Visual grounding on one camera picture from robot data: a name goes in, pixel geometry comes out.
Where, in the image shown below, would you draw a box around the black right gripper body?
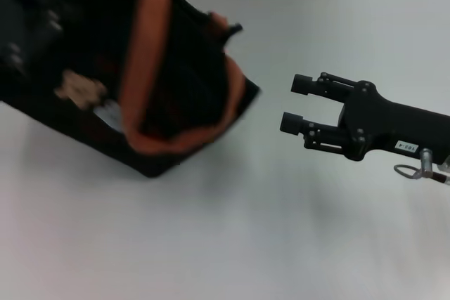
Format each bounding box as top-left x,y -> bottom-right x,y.
336,80 -> 450,166

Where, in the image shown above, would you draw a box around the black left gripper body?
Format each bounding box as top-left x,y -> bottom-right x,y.
0,0 -> 65,78

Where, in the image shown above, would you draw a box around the grey right gripper cable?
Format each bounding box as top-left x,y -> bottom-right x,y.
393,147 -> 450,185

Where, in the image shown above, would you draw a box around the black food bag orange straps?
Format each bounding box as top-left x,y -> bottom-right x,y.
0,0 -> 263,180

